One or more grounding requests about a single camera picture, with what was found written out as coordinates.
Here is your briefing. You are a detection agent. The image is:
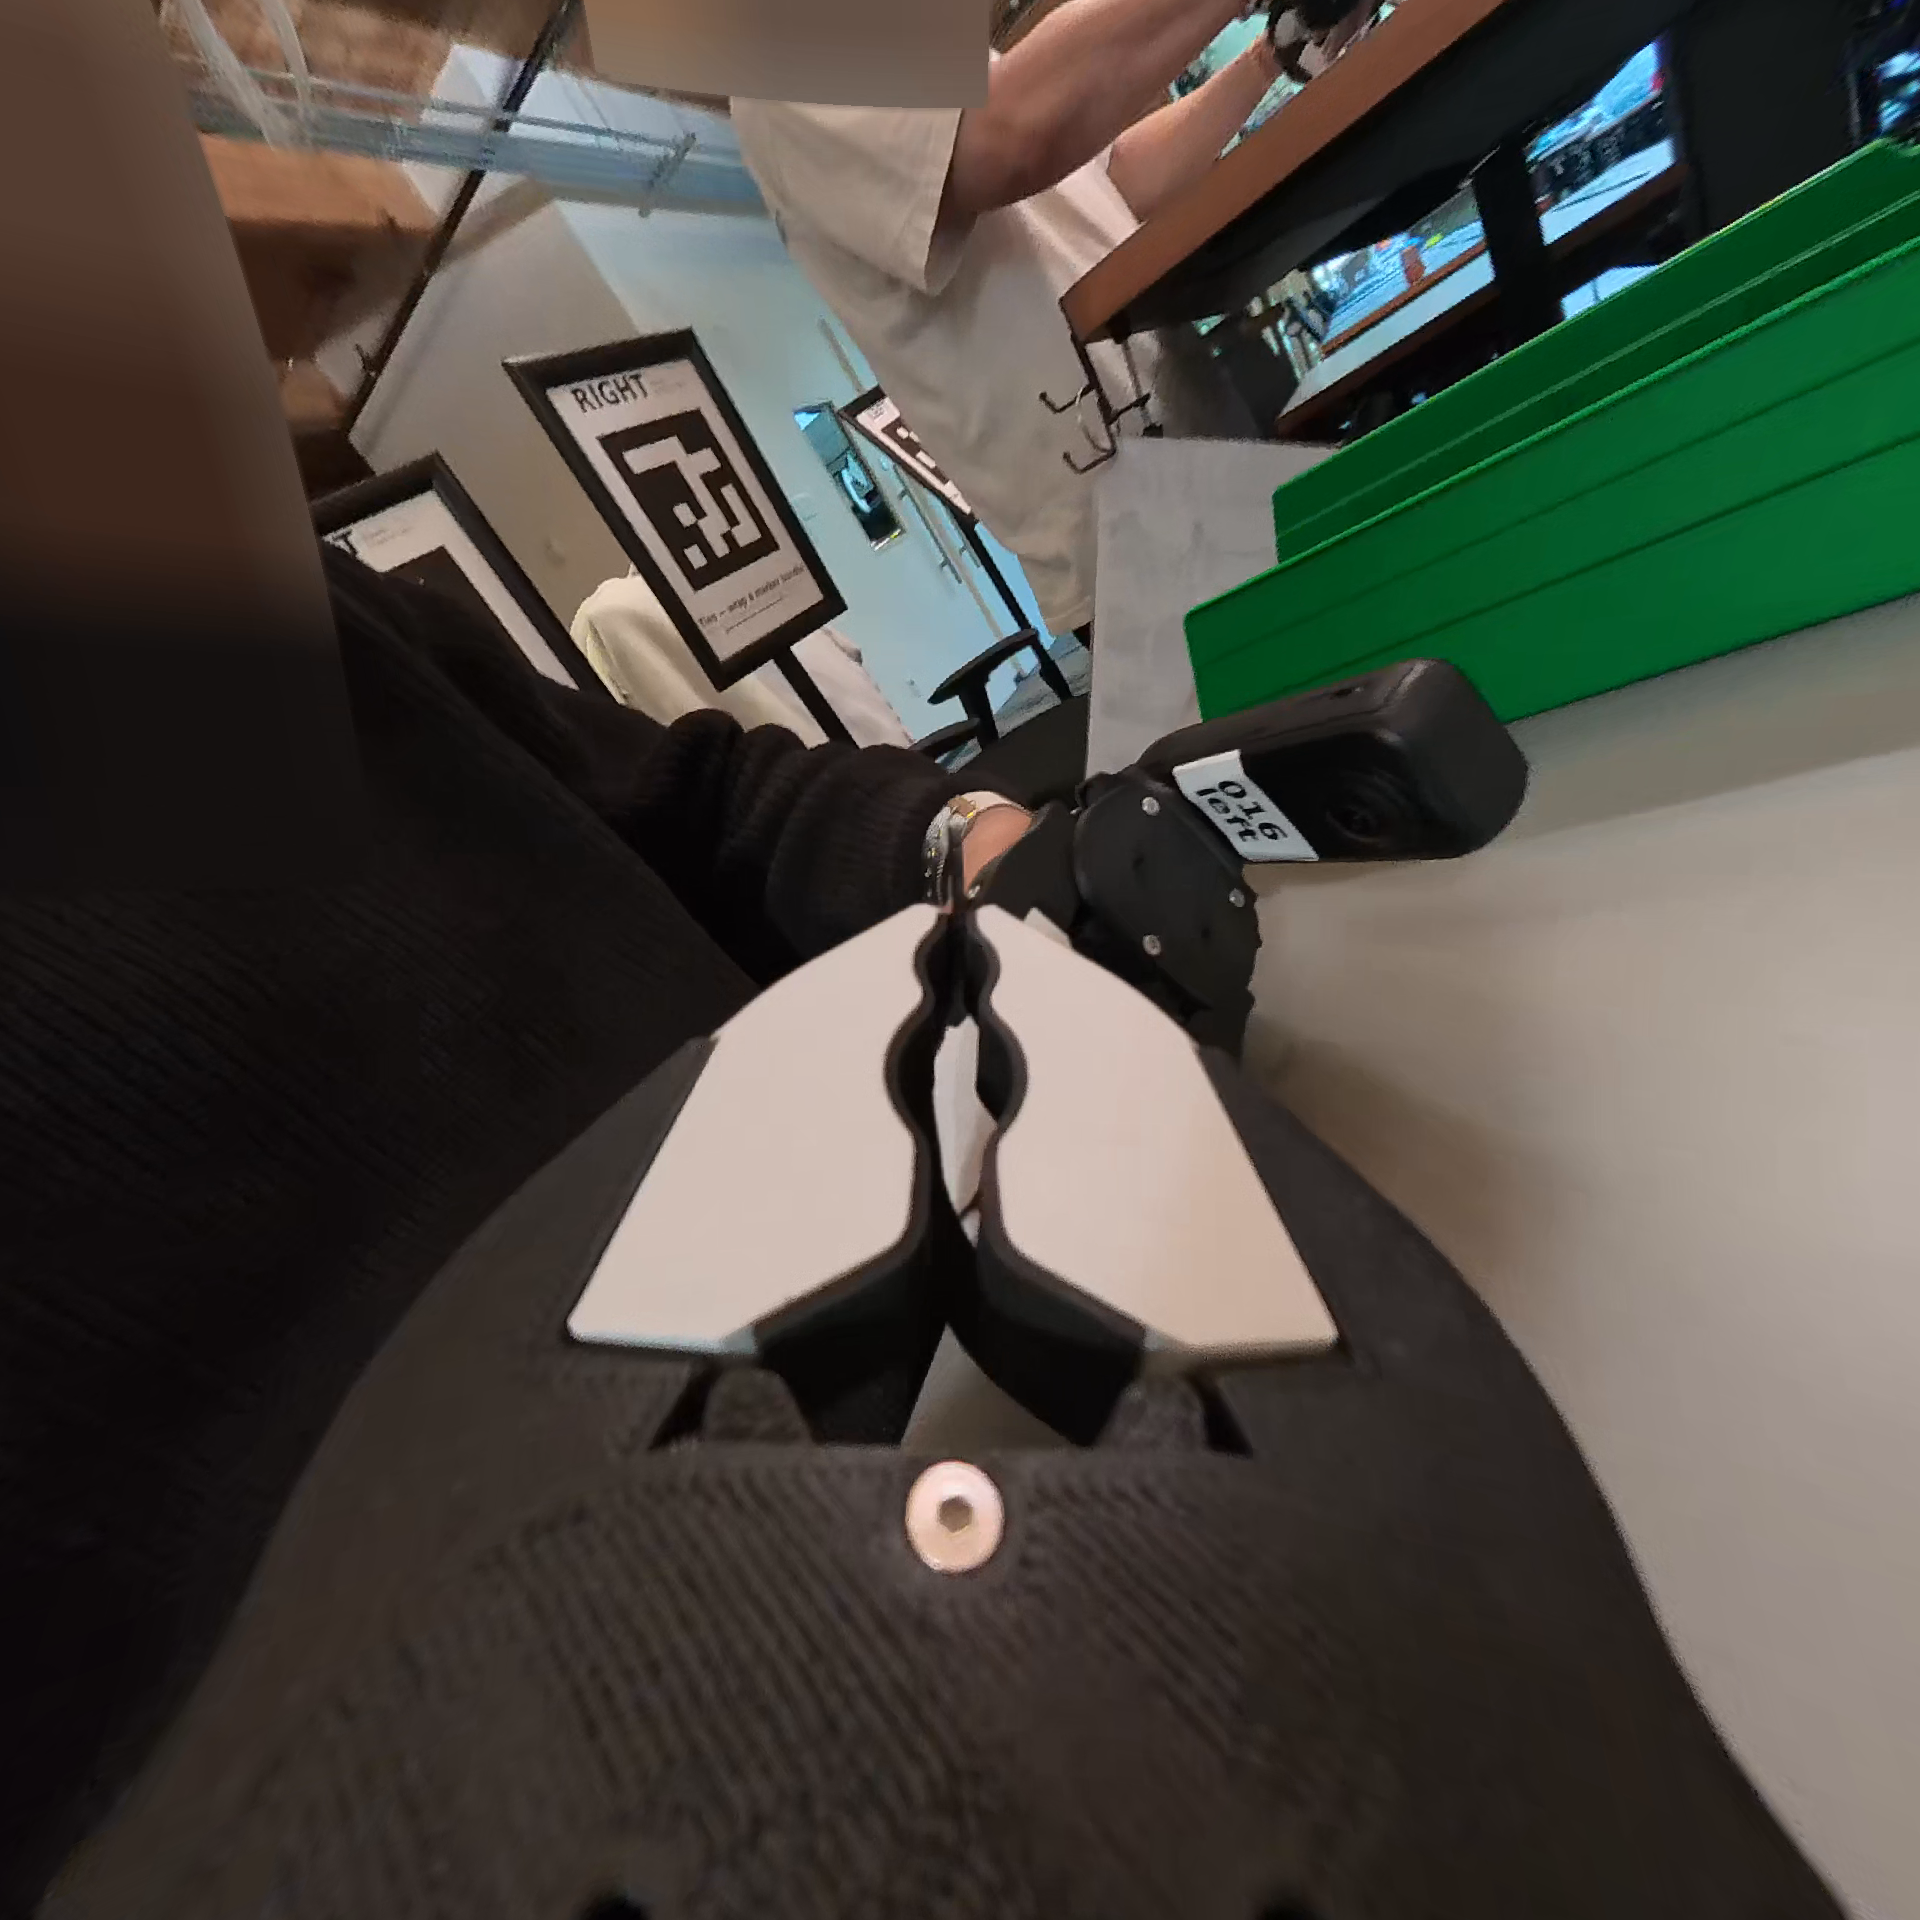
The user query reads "person's black sweater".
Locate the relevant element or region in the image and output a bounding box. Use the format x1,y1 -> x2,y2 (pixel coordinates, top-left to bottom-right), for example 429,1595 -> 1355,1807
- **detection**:
0,883 -> 753,1920

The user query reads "small framed tag sign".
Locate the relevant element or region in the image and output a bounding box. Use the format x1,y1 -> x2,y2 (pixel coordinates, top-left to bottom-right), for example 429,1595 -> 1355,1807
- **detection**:
837,385 -> 980,521

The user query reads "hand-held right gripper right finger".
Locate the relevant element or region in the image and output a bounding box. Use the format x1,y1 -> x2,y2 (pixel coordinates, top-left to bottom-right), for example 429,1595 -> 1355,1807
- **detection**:
966,904 -> 1341,1370

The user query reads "green plastic bin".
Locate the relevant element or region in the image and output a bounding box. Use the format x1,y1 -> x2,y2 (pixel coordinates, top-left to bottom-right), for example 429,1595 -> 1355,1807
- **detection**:
1183,141 -> 1920,728

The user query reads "person's left forearm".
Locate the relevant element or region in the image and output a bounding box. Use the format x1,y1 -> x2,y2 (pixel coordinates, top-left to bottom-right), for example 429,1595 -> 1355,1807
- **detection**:
314,546 -> 992,996

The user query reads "large framed tag sign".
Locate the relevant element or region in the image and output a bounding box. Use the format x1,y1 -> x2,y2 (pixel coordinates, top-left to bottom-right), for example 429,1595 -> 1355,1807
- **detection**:
503,330 -> 852,696

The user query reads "black office chair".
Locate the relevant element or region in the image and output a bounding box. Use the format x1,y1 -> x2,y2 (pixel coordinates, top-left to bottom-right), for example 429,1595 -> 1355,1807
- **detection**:
904,630 -> 1081,769

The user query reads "cream cloth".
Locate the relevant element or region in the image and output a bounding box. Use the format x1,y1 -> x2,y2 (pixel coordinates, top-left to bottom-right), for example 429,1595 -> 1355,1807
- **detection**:
571,576 -> 912,751

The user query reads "black framed sign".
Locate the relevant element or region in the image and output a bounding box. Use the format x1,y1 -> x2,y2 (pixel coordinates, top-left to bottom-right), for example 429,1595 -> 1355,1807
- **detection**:
306,450 -> 606,696

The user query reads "silver wristwatch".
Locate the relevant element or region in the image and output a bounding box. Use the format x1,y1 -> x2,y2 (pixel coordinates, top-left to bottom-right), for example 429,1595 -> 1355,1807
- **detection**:
918,792 -> 1040,911

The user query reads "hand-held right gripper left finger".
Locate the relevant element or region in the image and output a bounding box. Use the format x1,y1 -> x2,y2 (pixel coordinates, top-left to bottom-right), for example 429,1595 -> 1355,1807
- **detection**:
567,904 -> 962,1367

